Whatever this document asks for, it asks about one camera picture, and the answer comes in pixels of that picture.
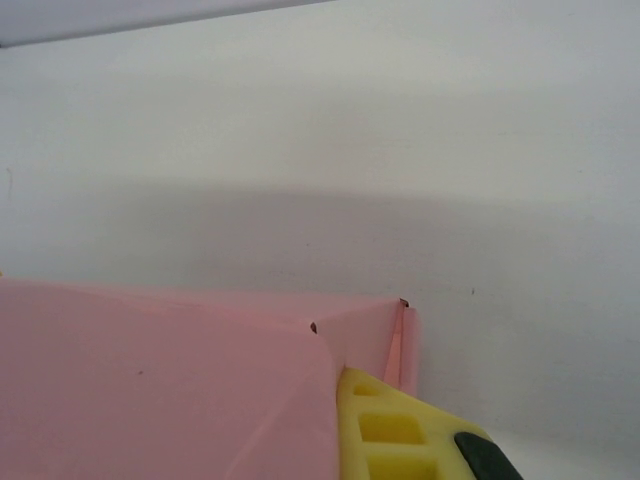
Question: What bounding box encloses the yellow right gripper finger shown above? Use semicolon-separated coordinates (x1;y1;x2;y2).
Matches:
335;366;524;480

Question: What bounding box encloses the pink cloth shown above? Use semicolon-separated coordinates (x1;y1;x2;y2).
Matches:
0;277;424;480

